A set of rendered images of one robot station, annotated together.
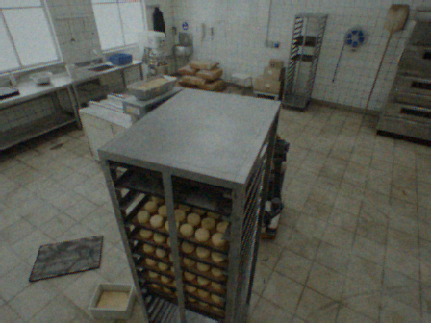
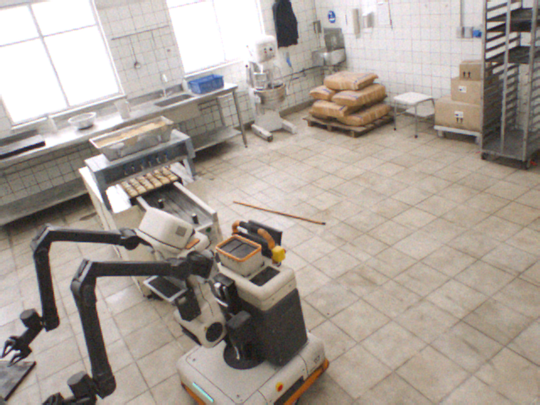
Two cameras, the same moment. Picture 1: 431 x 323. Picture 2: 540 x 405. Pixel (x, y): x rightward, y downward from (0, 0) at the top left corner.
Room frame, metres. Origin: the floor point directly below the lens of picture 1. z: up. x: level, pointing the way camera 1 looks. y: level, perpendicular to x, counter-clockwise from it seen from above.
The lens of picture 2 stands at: (0.74, -1.71, 2.16)
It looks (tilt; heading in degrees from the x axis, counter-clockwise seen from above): 27 degrees down; 31
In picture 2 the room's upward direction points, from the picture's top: 11 degrees counter-clockwise
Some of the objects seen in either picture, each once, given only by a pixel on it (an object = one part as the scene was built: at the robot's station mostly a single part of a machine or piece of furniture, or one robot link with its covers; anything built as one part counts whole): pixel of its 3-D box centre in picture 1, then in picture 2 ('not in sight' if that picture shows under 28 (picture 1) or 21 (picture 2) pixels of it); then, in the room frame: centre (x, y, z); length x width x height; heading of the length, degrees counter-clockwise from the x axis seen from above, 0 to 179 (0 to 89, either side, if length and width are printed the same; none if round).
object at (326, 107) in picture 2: (196, 78); (336, 105); (6.56, 0.43, 0.32); 0.72 x 0.42 x 0.17; 63
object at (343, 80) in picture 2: (203, 64); (349, 80); (6.74, 0.27, 0.62); 0.72 x 0.42 x 0.17; 65
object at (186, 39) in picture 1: (185, 44); (330, 49); (7.53, 0.78, 0.93); 0.99 x 0.38 x 1.09; 58
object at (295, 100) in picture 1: (303, 63); (523, 67); (5.63, -1.83, 0.93); 0.64 x 0.51 x 1.78; 151
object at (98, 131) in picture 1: (136, 139); (149, 215); (3.29, 1.10, 0.42); 1.28 x 0.72 x 0.84; 58
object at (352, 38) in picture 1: (349, 57); not in sight; (5.51, -2.70, 1.10); 0.41 x 0.17 x 1.10; 58
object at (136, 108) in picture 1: (156, 107); (144, 169); (3.03, 0.70, 1.01); 0.72 x 0.33 x 0.34; 148
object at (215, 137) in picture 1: (207, 263); not in sight; (0.93, 0.03, 0.93); 0.64 x 0.51 x 1.78; 159
